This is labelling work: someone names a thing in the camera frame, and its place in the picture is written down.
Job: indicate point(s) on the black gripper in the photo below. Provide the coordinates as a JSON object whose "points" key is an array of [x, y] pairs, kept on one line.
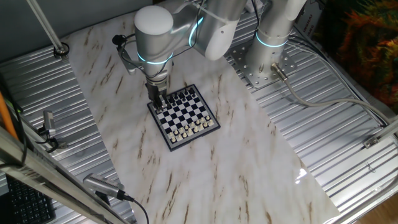
{"points": [[157, 90]]}

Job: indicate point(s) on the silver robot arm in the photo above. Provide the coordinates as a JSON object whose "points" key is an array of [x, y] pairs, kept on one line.
{"points": [[154, 34]]}

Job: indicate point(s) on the black white folding chessboard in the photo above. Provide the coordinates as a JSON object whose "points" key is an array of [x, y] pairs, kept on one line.
{"points": [[183, 116]]}

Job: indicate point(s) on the black chess queen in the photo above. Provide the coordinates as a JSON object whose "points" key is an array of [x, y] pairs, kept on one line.
{"points": [[171, 99]]}

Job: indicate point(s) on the black chess king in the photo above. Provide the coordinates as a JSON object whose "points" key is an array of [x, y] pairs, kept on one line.
{"points": [[176, 97]]}

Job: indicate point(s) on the black chess bishop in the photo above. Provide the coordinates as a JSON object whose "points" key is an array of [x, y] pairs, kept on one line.
{"points": [[181, 95]]}

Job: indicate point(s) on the black chess knight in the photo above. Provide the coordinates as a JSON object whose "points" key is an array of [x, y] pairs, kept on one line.
{"points": [[186, 92]]}

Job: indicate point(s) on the black chess rook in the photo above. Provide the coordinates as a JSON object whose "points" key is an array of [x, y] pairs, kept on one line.
{"points": [[191, 89]]}

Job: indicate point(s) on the white chess knight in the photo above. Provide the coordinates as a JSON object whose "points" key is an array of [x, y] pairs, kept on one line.
{"points": [[178, 136], [205, 123]]}

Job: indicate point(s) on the white chess rook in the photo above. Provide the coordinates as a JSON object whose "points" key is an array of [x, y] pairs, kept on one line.
{"points": [[173, 139], [211, 120]]}

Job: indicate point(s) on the white chess bishop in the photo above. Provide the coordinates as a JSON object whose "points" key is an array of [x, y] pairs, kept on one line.
{"points": [[184, 134], [200, 126]]}

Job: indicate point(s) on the white chess queen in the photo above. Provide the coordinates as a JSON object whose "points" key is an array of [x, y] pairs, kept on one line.
{"points": [[189, 131]]}

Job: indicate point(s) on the white chess king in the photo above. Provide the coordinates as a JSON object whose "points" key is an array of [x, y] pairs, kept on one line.
{"points": [[194, 128]]}

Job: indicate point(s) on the black round connector cap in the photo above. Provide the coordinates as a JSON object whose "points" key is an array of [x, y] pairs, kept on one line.
{"points": [[118, 39]]}

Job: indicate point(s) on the white marble pattern sheet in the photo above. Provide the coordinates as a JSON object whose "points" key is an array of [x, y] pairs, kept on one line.
{"points": [[217, 174]]}

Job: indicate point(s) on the black ringed pole foot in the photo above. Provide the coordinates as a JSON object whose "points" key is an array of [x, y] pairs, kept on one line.
{"points": [[61, 51]]}

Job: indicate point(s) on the black clamp tool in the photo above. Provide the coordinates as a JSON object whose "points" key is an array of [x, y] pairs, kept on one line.
{"points": [[49, 123]]}

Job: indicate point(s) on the metal pole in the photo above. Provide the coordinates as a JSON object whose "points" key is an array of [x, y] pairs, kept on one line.
{"points": [[46, 27]]}

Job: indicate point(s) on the orange tube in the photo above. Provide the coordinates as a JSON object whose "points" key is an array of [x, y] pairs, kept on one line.
{"points": [[6, 118]]}

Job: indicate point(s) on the black keyboard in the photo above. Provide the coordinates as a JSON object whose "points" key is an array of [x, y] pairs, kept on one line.
{"points": [[29, 205]]}

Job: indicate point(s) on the white printed box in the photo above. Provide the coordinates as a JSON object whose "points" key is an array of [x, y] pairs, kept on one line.
{"points": [[311, 21]]}

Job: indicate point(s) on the colourful patterned cloth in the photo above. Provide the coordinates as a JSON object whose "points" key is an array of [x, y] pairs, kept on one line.
{"points": [[367, 46]]}

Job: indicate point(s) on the aluminium strut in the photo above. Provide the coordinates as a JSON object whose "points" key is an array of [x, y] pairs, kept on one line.
{"points": [[388, 129]]}

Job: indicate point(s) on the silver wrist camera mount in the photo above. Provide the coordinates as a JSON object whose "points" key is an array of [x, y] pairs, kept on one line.
{"points": [[127, 63]]}

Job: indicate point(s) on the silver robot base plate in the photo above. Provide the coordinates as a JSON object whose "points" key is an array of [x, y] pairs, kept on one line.
{"points": [[248, 74]]}

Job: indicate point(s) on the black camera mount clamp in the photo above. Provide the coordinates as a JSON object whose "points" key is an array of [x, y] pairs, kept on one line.
{"points": [[53, 143]]}

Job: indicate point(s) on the aluminium frame beam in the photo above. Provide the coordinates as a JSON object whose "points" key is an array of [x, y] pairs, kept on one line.
{"points": [[46, 182]]}

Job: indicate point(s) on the small metal angle bracket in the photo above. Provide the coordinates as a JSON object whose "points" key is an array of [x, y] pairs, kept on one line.
{"points": [[371, 142]]}

